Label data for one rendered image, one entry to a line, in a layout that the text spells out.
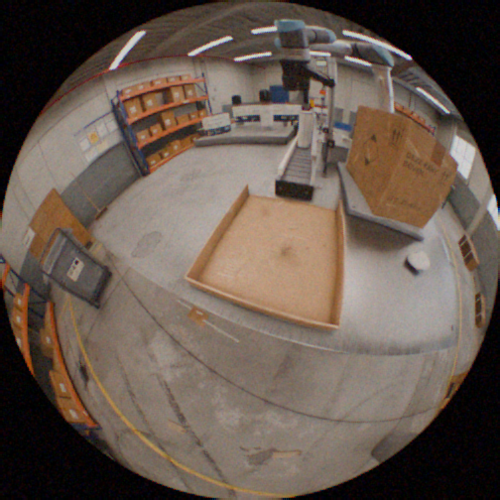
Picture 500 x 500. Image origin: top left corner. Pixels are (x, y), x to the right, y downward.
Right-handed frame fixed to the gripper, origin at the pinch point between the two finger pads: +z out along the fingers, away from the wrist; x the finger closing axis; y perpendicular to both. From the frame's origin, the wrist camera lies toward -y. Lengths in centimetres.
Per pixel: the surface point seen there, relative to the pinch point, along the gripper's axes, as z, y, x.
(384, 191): -2.2, -23.2, 31.5
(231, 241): -4, 9, 53
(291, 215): 2.0, -1.2, 42.8
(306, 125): 9.5, 0.5, -1.0
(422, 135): -17.4, -27.4, 22.5
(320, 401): 44, -57, 137
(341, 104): 367, -117, -715
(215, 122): 24, 61, -24
